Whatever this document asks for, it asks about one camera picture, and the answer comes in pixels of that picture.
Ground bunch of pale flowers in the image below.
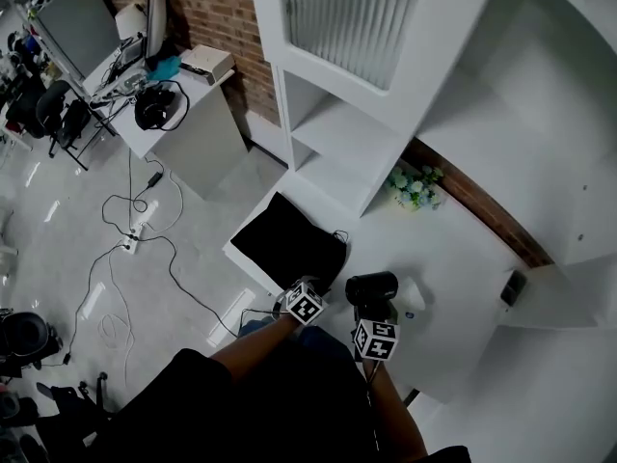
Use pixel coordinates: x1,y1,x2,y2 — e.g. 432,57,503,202
385,163,445,212

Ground person's blue jeans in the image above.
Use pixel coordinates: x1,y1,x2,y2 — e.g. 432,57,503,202
239,318,356,362

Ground white shelf cabinet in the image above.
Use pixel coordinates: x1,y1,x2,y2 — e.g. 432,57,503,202
247,0,502,219

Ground white flat box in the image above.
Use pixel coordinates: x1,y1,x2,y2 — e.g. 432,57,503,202
178,43,235,86

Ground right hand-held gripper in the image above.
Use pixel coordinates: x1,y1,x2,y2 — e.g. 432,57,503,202
352,302,402,364

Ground person's right forearm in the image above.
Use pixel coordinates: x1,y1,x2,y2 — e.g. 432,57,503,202
361,358,431,458

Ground white power strip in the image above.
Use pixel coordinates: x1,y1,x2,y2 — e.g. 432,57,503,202
121,221,147,256

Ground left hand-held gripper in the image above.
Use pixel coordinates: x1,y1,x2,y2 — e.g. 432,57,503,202
273,275,330,328

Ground teal cloth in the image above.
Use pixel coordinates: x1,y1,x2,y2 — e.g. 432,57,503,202
146,55,182,83

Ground black headphones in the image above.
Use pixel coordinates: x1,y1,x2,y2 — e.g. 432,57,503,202
133,79,191,132

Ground black camera device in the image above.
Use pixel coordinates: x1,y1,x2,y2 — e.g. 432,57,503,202
0,308,63,371

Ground black cloth bag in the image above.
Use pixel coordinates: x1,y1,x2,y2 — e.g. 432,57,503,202
229,191,349,299

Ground white side table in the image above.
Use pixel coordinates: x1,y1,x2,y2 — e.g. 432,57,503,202
80,41,253,203

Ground person's black shirt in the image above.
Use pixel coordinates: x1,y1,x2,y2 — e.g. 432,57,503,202
91,347,473,463

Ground black office chair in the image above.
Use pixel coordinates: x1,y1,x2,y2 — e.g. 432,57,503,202
34,79,94,172

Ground white oval panel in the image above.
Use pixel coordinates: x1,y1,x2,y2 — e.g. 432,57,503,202
145,0,168,60

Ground person's left forearm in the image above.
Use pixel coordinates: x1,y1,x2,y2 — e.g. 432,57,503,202
210,313,299,385

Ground small black box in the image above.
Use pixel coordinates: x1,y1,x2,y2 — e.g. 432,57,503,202
499,269,528,307

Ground black floor cable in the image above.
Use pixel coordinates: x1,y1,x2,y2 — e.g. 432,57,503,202
61,150,242,367

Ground grey board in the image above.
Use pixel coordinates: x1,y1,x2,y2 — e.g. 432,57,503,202
34,0,122,80

